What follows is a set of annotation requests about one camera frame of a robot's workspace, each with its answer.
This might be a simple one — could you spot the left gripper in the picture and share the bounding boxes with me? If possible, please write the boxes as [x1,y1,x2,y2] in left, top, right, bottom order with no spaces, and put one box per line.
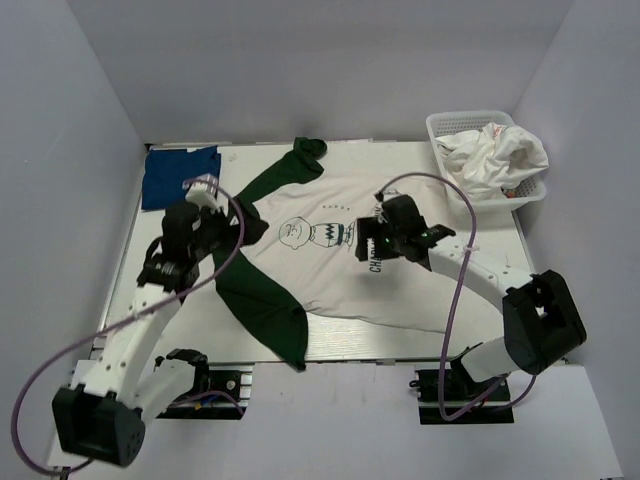
[191,197,268,261]

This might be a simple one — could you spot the white green raglan t-shirt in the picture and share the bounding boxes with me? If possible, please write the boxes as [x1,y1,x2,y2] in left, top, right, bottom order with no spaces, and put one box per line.
[212,135,457,372]

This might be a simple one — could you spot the white printed t-shirt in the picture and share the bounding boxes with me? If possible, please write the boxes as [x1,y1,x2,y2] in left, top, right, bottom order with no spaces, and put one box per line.
[435,122,549,201]

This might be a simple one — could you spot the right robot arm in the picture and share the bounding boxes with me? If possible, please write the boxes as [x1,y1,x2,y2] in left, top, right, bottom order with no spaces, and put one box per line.
[356,195,587,399]

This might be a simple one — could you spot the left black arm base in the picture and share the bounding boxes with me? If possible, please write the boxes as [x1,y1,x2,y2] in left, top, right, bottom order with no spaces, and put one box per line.
[159,364,253,421]

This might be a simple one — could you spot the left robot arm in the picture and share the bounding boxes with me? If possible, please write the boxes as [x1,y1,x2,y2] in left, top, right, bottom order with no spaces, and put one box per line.
[52,197,244,467]

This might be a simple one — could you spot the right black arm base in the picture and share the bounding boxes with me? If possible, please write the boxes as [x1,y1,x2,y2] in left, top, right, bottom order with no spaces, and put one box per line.
[409,369,514,426]

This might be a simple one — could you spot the folded blue t-shirt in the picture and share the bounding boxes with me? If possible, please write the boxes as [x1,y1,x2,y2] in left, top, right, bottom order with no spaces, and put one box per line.
[141,146,221,211]

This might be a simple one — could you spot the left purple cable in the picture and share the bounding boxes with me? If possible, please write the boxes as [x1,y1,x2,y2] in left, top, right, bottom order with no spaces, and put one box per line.
[9,178,247,476]

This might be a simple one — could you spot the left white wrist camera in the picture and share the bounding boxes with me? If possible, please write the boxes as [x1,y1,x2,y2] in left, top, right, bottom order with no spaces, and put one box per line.
[182,173,220,211]

